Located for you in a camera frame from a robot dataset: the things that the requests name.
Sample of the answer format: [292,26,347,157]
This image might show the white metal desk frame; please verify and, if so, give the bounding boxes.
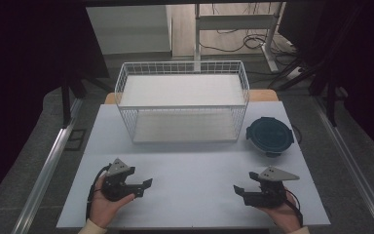
[193,2,287,73]

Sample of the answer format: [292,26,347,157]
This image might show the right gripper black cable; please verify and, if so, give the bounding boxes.
[283,188,305,228]

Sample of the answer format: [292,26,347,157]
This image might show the white panel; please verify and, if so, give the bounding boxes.
[86,4,173,56]

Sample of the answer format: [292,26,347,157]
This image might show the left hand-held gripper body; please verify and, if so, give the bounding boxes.
[100,158,136,203]

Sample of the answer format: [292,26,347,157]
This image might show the black stand legs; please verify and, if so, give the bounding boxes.
[59,72,115,129]

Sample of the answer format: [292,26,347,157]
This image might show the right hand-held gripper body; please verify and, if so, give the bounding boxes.
[243,166,301,210]

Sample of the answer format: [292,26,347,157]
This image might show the white wire shelf rack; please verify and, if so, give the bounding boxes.
[114,59,250,144]

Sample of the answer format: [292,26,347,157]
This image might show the white power strip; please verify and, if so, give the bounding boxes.
[285,65,304,81]

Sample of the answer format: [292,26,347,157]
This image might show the black floor plate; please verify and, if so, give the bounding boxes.
[63,128,88,152]

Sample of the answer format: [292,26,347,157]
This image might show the aluminium floor rail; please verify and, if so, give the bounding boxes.
[10,97,85,234]
[311,96,374,234]

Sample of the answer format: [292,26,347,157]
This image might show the black tripod stand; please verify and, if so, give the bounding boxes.
[267,57,350,128]

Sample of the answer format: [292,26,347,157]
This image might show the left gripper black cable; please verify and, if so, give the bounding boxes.
[85,164,112,222]

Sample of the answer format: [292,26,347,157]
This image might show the wooden table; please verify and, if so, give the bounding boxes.
[104,89,280,105]

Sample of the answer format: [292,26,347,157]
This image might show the black floor cables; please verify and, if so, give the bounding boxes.
[198,3,301,58]

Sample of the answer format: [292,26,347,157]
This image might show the dark curtain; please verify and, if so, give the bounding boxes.
[277,0,374,155]
[0,0,111,213]

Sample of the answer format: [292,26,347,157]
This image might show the round dark lidded container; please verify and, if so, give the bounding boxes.
[245,116,296,159]

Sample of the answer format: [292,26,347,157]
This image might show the person's right hand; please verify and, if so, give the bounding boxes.
[257,186,303,234]

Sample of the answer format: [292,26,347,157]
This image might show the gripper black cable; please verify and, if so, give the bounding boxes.
[85,164,112,222]
[283,188,305,228]

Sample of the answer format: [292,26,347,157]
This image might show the person's left hand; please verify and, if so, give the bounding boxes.
[89,175,136,229]

